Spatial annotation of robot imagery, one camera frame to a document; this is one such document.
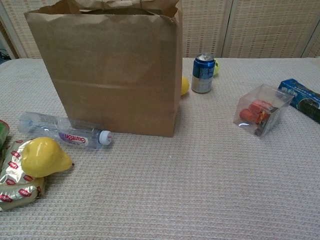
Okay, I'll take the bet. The yellow-green tennis ball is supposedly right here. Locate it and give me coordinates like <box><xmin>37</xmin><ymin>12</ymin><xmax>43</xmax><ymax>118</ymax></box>
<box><xmin>212</xmin><ymin>59</ymin><xmax>221</xmax><ymax>77</ymax></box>

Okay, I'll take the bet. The clear plastic water bottle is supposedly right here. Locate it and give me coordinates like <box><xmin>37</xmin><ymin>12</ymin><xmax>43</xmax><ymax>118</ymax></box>
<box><xmin>17</xmin><ymin>111</ymin><xmax>113</xmax><ymax>151</ymax></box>

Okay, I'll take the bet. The shiny snack packet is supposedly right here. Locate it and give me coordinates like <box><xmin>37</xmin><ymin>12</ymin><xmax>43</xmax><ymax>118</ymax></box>
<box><xmin>0</xmin><ymin>139</ymin><xmax>47</xmax><ymax>212</ymax></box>

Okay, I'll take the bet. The brown paper bag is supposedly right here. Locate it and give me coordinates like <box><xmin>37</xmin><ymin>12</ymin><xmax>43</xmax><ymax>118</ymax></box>
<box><xmin>24</xmin><ymin>0</ymin><xmax>183</xmax><ymax>138</ymax></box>

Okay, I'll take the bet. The beige woven folding screen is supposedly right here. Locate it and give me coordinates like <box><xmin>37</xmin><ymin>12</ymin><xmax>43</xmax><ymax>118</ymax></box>
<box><xmin>0</xmin><ymin>0</ymin><xmax>320</xmax><ymax>60</ymax></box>

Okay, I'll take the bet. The yellow lemon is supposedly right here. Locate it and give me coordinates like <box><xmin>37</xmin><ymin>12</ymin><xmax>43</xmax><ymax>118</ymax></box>
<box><xmin>180</xmin><ymin>75</ymin><xmax>190</xmax><ymax>96</ymax></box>

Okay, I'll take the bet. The blue cookie box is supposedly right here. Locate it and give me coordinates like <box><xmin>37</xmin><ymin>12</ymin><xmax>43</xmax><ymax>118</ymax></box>
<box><xmin>277</xmin><ymin>78</ymin><xmax>320</xmax><ymax>125</ymax></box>

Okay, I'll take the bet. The clear box with red pieces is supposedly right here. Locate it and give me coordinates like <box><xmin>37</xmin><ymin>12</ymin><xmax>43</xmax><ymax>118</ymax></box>
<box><xmin>233</xmin><ymin>83</ymin><xmax>294</xmax><ymax>139</ymax></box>

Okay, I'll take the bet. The yellow pear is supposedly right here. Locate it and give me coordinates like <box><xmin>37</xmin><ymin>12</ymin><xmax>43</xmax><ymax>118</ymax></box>
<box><xmin>21</xmin><ymin>136</ymin><xmax>75</xmax><ymax>178</ymax></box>

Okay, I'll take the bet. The white woven table cloth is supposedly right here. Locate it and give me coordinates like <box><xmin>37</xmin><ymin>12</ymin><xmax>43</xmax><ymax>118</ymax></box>
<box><xmin>0</xmin><ymin>57</ymin><xmax>320</xmax><ymax>240</ymax></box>

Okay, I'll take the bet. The green canister with red lid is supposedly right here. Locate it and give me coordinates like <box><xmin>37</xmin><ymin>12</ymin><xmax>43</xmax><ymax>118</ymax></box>
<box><xmin>0</xmin><ymin>119</ymin><xmax>11</xmax><ymax>151</ymax></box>

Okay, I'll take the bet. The blue silver drink can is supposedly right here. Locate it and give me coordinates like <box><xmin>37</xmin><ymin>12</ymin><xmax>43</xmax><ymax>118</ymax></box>
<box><xmin>191</xmin><ymin>52</ymin><xmax>216</xmax><ymax>94</ymax></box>

